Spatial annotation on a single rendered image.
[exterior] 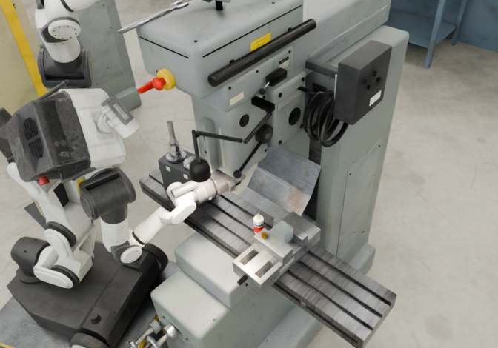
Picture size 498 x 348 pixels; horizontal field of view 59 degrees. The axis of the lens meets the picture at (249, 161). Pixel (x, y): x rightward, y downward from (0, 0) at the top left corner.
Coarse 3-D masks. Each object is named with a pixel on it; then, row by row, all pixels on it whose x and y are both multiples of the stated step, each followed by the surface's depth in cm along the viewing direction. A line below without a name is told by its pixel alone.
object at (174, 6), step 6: (174, 6) 130; (180, 6) 130; (186, 6) 131; (162, 12) 127; (168, 12) 128; (150, 18) 124; (156, 18) 125; (132, 24) 121; (138, 24) 121; (120, 30) 119; (126, 30) 119
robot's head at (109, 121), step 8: (104, 112) 132; (112, 112) 132; (120, 112) 133; (104, 120) 136; (112, 120) 134; (120, 120) 133; (104, 128) 137; (112, 128) 137; (120, 128) 134; (128, 128) 134; (136, 128) 136
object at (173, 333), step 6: (168, 324) 185; (168, 330) 183; (174, 330) 183; (150, 336) 179; (162, 336) 183; (168, 336) 184; (174, 336) 183; (150, 342) 177; (156, 342) 177; (162, 342) 182
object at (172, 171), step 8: (168, 152) 197; (184, 152) 197; (160, 160) 195; (168, 160) 193; (176, 160) 193; (184, 160) 194; (192, 160) 192; (160, 168) 198; (168, 168) 194; (176, 168) 190; (184, 168) 190; (168, 176) 198; (176, 176) 194; (184, 176) 190; (168, 184) 202; (208, 200) 201
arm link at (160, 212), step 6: (180, 204) 158; (186, 204) 158; (192, 204) 159; (156, 210) 162; (162, 210) 162; (174, 210) 158; (180, 210) 158; (186, 210) 159; (192, 210) 161; (162, 216) 159; (168, 216) 158; (174, 216) 158; (180, 216) 160; (186, 216) 162; (168, 222) 160; (174, 222) 160; (180, 222) 162
